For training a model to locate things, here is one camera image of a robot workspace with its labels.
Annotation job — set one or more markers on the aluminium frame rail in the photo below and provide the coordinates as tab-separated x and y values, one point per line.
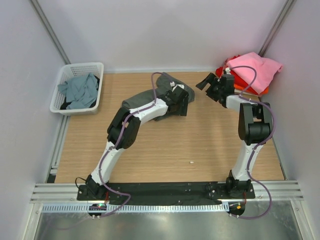
280	190

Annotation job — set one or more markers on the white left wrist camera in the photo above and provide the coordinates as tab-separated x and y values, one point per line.
175	85

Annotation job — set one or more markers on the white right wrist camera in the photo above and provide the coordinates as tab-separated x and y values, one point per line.
226	71

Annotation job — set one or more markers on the dark grey t-shirt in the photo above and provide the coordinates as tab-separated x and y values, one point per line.
163	84

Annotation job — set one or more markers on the aluminium corner post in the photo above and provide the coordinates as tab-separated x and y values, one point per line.
49	29
279	21

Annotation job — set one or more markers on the pink folded t-shirt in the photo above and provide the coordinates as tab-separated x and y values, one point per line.
251	67

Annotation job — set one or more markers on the left aluminium corner post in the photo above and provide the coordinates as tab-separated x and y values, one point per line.
49	29

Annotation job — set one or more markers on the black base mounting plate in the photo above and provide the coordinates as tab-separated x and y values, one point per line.
151	193

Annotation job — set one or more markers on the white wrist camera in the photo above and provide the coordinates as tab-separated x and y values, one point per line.
175	85
226	71

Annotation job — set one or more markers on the light blue t-shirt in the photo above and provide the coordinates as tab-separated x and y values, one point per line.
80	92

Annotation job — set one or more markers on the orange folded t-shirt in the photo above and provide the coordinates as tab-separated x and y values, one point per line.
236	86

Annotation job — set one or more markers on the right aluminium corner post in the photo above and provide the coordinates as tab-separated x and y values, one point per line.
279	21

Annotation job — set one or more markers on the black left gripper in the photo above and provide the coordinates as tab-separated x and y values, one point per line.
182	110

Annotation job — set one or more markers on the white plastic basket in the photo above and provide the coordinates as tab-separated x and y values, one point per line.
70	71

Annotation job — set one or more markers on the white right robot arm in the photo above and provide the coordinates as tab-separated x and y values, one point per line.
255	126

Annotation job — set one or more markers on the white folded t-shirt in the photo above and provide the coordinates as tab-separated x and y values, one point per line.
246	93

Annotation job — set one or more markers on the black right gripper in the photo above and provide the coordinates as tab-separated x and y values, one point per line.
210	78

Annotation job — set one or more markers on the slotted white cable duct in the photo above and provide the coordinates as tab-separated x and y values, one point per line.
98	208

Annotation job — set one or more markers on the red folded t-shirt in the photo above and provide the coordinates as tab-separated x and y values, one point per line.
237	79

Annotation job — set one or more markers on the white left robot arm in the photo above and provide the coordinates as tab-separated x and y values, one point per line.
123	130

